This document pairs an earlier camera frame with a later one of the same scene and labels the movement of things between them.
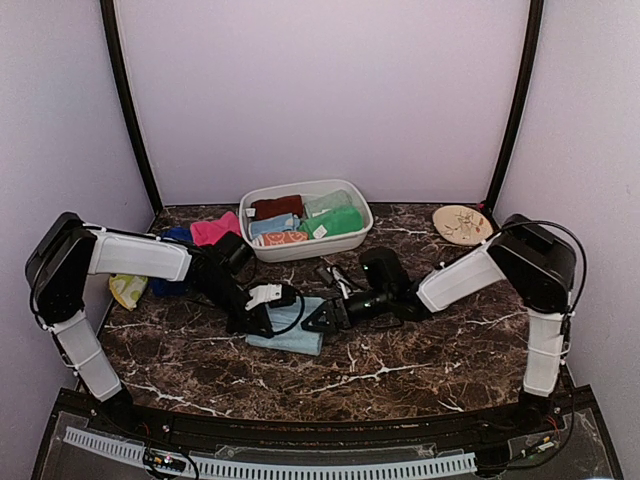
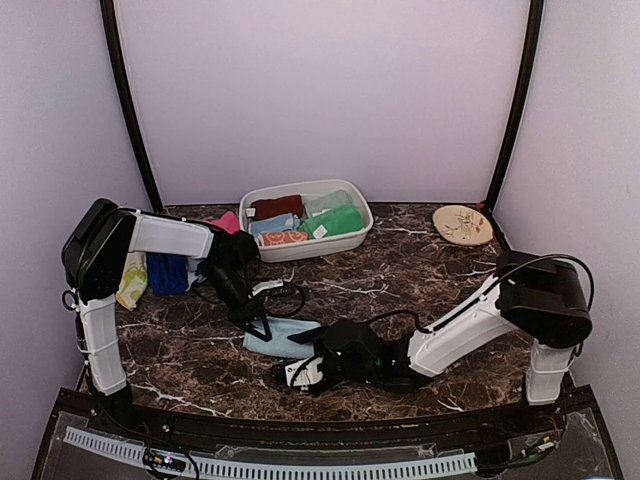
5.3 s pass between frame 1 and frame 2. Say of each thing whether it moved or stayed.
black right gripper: moved
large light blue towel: moved
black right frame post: stayed
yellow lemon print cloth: stayed
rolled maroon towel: stayed
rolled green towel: stayed
